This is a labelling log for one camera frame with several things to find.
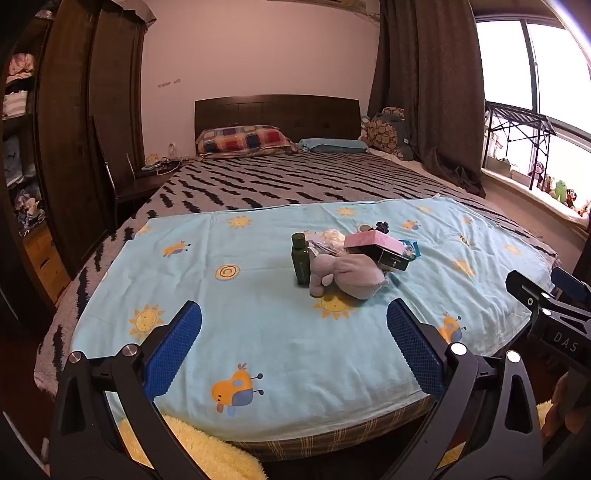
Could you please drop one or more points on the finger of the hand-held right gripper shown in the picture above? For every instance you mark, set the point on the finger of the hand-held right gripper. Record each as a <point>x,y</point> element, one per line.
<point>570,284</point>
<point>524,286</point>

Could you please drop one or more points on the dark green bottle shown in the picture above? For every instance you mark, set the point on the dark green bottle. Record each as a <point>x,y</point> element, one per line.
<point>301,263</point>

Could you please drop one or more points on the patterned dark clothes pile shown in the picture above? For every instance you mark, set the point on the patterned dark clothes pile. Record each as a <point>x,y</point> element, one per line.
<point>30,207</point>

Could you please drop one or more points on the patterned brown cushion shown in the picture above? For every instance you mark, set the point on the patterned brown cushion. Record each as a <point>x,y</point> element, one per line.
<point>385,131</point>

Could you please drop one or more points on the wooden drawer unit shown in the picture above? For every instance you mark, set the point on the wooden drawer unit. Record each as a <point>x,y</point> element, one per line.
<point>46,263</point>

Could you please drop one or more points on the brown striped mattress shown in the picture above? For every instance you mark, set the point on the brown striped mattress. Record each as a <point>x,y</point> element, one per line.
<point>332,438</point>

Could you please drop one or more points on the white wall outlet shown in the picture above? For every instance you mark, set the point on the white wall outlet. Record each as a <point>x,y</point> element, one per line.
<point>172,148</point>

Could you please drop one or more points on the small white cup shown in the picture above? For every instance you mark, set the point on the small white cup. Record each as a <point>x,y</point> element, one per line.
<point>365,228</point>

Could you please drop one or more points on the white folded clothes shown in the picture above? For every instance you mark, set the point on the white folded clothes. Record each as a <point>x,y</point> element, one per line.
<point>14,104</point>

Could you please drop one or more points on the dark wooden nightstand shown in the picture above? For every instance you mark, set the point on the dark wooden nightstand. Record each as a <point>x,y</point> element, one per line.
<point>143,187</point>

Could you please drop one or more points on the dark wooden chair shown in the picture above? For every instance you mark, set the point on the dark wooden chair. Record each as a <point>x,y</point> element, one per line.
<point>105,175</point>

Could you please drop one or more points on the grey black striped blanket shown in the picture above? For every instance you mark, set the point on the grey black striped blanket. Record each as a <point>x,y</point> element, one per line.
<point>286,180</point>

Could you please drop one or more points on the black box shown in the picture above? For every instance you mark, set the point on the black box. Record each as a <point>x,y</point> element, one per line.
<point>390,261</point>

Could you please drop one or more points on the dark wooden headboard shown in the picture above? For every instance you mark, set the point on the dark wooden headboard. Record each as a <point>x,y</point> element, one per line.
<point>277,110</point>

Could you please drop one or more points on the plaid pillow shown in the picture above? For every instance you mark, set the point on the plaid pillow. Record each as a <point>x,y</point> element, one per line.
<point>244,138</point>

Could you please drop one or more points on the blue wet wipes packet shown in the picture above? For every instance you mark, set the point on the blue wet wipes packet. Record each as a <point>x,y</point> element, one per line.
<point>412,249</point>

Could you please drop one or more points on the clear bag of cotton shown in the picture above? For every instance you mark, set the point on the clear bag of cotton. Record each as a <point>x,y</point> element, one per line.
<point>325,240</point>

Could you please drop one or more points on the yellow fluffy blanket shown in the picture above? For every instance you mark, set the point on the yellow fluffy blanket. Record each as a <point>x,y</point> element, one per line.
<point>203,450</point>

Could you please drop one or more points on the dark brown curtain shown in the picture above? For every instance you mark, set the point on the dark brown curtain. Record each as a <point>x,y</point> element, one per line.
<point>429,92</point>

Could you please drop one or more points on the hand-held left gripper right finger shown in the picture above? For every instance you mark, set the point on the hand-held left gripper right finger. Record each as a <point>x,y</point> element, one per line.
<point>414,350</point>

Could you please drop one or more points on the pink clothes pile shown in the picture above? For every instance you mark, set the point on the pink clothes pile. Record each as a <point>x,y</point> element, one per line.
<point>21,67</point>

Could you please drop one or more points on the dark wooden wardrobe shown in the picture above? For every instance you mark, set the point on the dark wooden wardrobe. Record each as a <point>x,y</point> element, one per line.
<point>78,138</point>

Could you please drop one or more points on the person's right hand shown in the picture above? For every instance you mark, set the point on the person's right hand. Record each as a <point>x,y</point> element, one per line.
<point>570,406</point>

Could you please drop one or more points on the black metal rack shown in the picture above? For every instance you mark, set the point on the black metal rack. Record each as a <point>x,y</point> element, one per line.
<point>519,122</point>

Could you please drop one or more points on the pink box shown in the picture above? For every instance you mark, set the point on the pink box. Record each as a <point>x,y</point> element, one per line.
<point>369,240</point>

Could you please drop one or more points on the light blue printed sheet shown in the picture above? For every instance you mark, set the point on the light blue printed sheet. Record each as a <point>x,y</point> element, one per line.
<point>258,332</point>

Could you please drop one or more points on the grey plush toy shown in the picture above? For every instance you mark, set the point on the grey plush toy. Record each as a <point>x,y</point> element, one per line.
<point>351,277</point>

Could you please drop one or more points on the row of plush toys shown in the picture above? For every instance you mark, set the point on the row of plush toys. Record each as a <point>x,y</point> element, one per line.
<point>561,189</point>

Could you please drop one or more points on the window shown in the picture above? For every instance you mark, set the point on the window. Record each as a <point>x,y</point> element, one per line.
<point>554,69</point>

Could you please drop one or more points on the blue pillow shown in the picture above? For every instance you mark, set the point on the blue pillow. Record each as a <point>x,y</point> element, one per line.
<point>330,145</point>

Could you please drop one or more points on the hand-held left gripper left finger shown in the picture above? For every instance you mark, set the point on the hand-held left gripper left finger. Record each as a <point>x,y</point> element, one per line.
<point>174,348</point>

